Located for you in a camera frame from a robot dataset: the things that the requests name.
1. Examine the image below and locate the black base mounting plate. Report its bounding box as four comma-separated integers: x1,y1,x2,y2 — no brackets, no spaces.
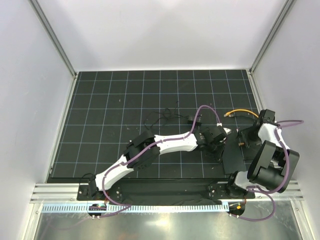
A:
76,177,241,201

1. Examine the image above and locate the aluminium frame post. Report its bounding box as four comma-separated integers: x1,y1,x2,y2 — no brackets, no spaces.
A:
248,0,298,75
27,0,78,78

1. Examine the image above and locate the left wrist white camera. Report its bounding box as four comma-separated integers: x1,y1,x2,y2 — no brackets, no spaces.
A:
223,127,232,136

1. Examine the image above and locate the black grid cutting mat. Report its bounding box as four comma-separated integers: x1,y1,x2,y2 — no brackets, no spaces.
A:
47,69,259,183

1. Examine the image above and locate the left aluminium frame post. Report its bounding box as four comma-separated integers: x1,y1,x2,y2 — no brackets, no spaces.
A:
27,0,78,78

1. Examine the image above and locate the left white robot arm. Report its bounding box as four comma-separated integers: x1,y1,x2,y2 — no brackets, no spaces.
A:
88,123,232,200

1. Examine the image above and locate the white slotted cable duct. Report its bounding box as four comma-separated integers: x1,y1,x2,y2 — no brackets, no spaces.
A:
41,202,229,214

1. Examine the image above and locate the aluminium front rail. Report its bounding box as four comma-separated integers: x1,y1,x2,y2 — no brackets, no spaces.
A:
30,180,304,204

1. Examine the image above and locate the black network switch box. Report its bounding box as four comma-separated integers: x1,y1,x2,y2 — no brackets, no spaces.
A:
222,139,246,175

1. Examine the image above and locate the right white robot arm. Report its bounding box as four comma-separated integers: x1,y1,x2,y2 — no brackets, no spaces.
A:
225,109,300,198

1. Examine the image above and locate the orange ethernet cable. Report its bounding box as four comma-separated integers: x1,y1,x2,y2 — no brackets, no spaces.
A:
223,108,260,120

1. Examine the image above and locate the right aluminium frame post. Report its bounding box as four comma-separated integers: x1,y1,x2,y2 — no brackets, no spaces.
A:
248,0,298,75

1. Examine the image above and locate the black power adapter with cord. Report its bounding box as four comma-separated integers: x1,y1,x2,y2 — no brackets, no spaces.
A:
143,101,203,132

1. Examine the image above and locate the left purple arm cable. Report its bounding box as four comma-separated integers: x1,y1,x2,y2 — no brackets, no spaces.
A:
102,104,223,216

